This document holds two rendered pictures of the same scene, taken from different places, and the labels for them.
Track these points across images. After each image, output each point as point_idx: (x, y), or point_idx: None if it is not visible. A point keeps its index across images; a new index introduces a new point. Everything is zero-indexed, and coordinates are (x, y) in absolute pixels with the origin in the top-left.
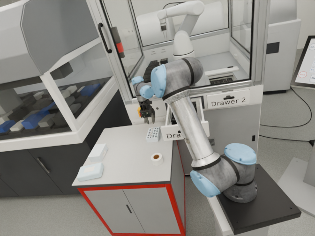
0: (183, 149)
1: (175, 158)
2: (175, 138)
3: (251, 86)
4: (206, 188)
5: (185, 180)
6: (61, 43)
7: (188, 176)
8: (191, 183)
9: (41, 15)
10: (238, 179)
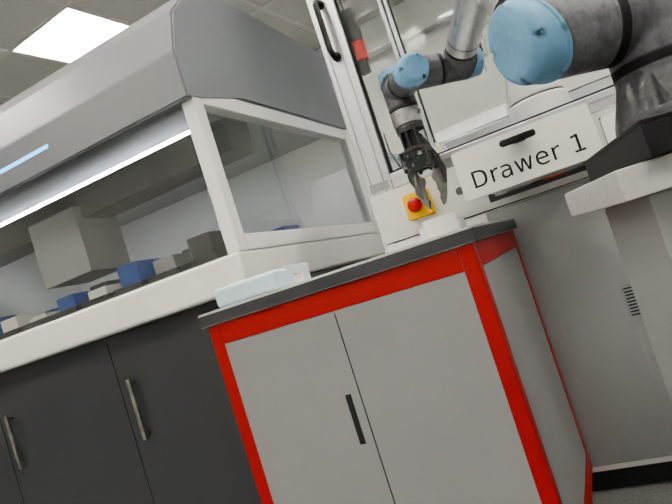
0: (565, 340)
1: (519, 298)
2: (498, 185)
3: None
4: (519, 8)
5: (602, 498)
6: (239, 79)
7: (614, 489)
8: (624, 502)
9: (209, 20)
10: (624, 6)
